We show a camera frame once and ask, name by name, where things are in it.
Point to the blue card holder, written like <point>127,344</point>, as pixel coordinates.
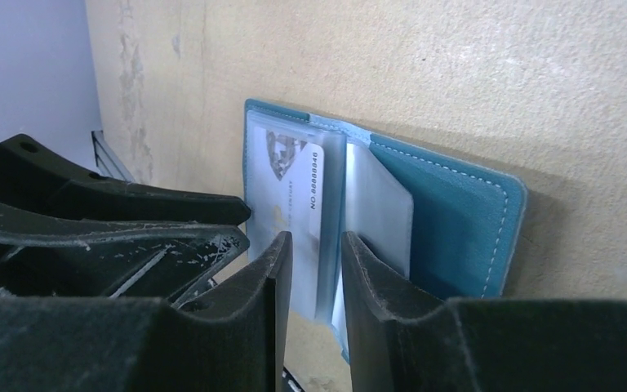
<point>447,225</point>

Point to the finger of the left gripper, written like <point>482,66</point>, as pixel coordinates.
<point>36,179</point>
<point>47,256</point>

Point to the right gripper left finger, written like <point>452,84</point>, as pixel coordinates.
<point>230,338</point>

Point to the aluminium frame rail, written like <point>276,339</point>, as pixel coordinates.
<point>108,163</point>

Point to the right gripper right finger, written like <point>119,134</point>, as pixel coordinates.
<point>401,338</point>

